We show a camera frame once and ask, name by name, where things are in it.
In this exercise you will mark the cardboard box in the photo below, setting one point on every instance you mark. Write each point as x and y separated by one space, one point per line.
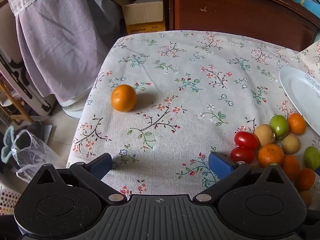
143 15

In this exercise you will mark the clear plastic bag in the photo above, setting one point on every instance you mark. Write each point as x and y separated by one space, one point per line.
32 152

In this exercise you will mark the white plate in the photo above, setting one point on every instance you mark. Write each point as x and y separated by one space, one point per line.
295 90

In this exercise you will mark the grey slipper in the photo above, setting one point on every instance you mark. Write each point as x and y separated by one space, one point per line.
32 127

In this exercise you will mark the floral tablecloth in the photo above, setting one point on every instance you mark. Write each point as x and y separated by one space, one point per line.
175 92

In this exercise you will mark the brown wooden cabinet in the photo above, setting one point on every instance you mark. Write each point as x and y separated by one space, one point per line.
237 12

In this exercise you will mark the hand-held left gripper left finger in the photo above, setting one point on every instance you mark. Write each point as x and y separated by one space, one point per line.
101 166

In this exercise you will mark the wooden rack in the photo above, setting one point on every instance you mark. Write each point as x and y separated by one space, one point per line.
15 106

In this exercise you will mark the white fan base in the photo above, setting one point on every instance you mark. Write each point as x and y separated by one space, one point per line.
72 111

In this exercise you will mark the purple checked cloth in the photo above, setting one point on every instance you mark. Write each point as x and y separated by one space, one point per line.
57 42

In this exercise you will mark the red cherry tomato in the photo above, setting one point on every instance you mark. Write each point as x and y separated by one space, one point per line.
246 140
242 155

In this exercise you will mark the round green jujube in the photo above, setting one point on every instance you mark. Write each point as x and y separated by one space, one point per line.
278 125

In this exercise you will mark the grey cloth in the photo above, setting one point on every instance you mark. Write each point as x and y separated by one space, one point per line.
100 5

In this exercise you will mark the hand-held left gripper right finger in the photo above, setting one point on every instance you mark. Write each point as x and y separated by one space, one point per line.
220 165

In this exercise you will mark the white dotted basket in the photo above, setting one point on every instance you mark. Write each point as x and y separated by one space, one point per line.
7 201

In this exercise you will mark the brown longan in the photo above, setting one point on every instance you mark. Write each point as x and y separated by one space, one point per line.
264 135
290 143
306 198

